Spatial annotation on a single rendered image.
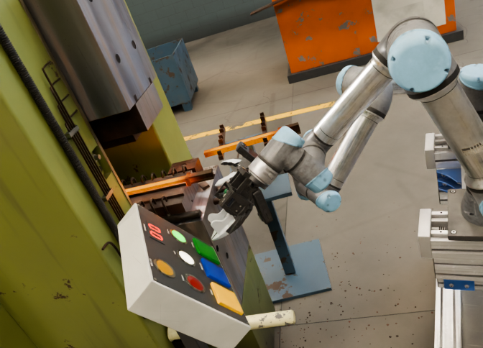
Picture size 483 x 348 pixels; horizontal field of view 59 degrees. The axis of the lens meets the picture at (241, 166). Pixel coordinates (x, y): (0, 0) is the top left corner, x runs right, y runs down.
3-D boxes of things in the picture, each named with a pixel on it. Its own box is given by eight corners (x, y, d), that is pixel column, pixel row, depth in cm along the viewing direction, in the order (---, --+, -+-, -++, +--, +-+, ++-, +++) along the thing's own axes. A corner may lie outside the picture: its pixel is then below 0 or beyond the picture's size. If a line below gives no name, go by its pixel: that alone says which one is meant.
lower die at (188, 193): (198, 185, 169) (190, 168, 165) (188, 217, 152) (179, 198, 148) (106, 205, 179) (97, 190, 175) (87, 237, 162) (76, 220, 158)
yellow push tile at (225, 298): (234, 292, 105) (212, 280, 101) (244, 313, 98) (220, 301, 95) (230, 298, 105) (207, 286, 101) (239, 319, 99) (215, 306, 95)
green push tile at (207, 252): (213, 248, 122) (193, 236, 118) (220, 263, 116) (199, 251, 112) (209, 253, 122) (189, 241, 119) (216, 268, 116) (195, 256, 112)
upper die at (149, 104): (163, 106, 152) (153, 81, 148) (147, 131, 135) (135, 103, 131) (64, 133, 162) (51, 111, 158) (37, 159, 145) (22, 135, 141)
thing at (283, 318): (296, 315, 141) (292, 304, 139) (296, 328, 137) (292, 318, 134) (175, 331, 152) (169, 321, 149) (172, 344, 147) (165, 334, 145)
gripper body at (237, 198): (212, 196, 116) (239, 162, 114) (234, 211, 120) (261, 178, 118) (219, 209, 109) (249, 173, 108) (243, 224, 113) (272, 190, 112)
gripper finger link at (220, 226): (199, 232, 114) (221, 205, 113) (215, 241, 117) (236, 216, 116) (201, 238, 111) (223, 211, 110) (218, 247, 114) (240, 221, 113)
